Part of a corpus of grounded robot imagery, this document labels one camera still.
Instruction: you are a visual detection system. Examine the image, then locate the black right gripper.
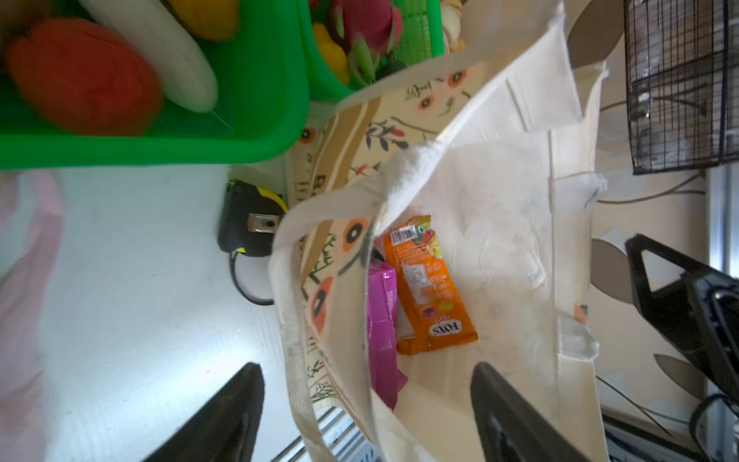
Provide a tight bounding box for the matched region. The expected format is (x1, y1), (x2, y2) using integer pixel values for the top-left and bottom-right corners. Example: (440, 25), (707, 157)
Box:
(625, 234), (738, 404)

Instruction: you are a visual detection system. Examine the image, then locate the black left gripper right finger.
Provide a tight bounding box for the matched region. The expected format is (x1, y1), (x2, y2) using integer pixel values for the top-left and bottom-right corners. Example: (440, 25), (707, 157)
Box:
(471, 362), (587, 462)

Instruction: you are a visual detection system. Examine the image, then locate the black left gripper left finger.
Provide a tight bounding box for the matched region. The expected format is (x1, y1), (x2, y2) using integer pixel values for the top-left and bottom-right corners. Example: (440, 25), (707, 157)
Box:
(147, 363), (265, 461)

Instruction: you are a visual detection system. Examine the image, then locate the purple Fox's candy bag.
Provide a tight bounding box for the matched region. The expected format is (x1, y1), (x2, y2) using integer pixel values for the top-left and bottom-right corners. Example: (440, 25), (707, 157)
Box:
(367, 259), (408, 410)

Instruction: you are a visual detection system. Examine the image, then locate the orange Fox's candy bag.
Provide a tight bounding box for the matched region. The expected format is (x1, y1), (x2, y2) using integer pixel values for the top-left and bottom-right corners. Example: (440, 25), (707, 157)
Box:
(384, 216), (478, 356)

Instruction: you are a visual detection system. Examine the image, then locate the cream canvas tote bag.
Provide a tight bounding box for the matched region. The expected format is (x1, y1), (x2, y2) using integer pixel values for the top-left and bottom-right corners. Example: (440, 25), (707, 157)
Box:
(269, 1), (607, 461)

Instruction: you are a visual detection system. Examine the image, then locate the black yellow tape measure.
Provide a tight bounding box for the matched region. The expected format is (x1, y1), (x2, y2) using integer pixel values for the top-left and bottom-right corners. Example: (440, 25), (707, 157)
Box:
(217, 179), (288, 306)

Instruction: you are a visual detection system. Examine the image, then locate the left green plastic basket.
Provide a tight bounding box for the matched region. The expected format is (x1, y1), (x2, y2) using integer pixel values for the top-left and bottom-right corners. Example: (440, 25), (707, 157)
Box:
(1, 1), (310, 171)

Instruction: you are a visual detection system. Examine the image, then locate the green plastic basket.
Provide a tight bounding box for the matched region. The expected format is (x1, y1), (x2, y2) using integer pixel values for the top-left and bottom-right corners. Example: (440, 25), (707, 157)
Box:
(296, 0), (446, 102)
(1, 1), (310, 171)

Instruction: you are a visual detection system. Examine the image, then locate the white radish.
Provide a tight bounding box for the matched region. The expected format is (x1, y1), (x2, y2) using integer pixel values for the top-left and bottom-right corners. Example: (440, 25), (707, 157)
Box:
(80, 0), (219, 114)

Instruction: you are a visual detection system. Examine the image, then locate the right green plastic basket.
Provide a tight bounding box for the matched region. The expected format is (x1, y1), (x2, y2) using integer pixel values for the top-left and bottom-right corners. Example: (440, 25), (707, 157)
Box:
(296, 0), (446, 102)

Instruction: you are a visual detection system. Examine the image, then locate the red tomato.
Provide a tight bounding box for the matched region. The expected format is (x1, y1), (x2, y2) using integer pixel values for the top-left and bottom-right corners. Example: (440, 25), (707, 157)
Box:
(5, 18), (164, 137)

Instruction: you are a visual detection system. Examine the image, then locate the yellow lemon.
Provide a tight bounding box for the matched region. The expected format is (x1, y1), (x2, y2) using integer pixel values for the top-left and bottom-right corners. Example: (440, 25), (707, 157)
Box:
(312, 23), (350, 86)

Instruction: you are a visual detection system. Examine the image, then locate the yellow potato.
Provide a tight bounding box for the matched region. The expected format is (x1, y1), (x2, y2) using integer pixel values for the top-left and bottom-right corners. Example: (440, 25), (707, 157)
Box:
(167, 0), (240, 42)

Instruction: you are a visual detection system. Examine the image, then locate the pink dragon fruit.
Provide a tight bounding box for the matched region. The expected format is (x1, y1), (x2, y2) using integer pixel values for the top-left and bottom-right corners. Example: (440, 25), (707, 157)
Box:
(329, 0), (402, 87)

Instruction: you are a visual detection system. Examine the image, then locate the black wire basket right wall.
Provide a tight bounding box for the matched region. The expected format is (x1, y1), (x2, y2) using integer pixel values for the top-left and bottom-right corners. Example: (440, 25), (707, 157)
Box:
(624, 0), (738, 175)

